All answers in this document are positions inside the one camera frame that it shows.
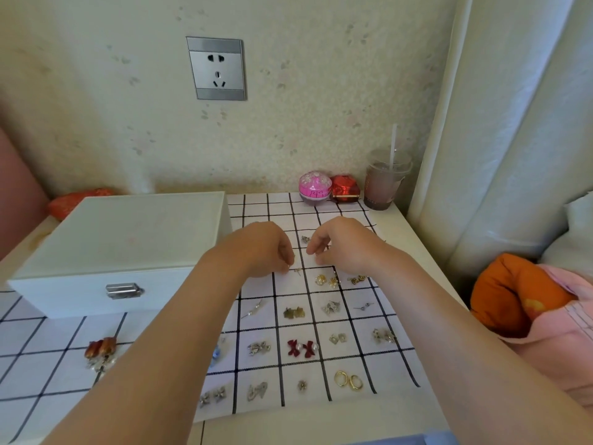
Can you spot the person's left forearm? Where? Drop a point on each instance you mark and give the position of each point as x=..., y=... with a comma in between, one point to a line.
x=148, y=366

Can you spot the person's right hand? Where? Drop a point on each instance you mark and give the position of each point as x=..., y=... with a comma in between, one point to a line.
x=356, y=245

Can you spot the pink plaid blanket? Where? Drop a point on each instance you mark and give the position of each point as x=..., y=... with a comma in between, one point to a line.
x=560, y=356

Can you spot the red faceted gift box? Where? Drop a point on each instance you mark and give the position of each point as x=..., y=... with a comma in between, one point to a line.
x=345, y=188

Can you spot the small flower stud earring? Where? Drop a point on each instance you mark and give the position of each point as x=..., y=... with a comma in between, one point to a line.
x=302, y=385

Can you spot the red heart-shaped box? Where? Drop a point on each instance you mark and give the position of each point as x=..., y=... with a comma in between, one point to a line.
x=76, y=201

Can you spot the person's right forearm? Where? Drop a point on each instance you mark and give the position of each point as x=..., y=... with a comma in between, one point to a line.
x=472, y=356

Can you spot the blue flower drop earring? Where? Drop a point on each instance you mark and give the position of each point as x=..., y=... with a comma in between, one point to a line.
x=215, y=353

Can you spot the pile of mixed earrings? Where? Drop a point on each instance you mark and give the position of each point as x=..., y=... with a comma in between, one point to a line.
x=306, y=239

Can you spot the person's left hand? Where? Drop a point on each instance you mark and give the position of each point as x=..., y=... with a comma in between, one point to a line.
x=255, y=250

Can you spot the white padded headboard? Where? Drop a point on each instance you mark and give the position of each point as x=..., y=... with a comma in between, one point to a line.
x=500, y=125

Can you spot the grey wall socket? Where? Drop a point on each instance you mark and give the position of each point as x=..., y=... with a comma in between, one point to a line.
x=217, y=68

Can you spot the clear plastic drink cup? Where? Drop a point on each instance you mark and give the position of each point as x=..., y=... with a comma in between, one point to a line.
x=386, y=183

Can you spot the white wooden jewelry box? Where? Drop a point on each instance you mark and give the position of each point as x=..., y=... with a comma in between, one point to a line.
x=125, y=231

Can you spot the orange plush cushion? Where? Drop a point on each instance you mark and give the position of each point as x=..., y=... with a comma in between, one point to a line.
x=509, y=296

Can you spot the white black-grid table cloth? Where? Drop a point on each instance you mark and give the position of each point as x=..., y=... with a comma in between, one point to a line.
x=46, y=375

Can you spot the pink round trinket box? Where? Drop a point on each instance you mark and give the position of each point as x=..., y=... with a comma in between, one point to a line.
x=315, y=186

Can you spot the white drinking straw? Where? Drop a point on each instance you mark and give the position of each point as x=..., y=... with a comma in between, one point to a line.
x=393, y=145

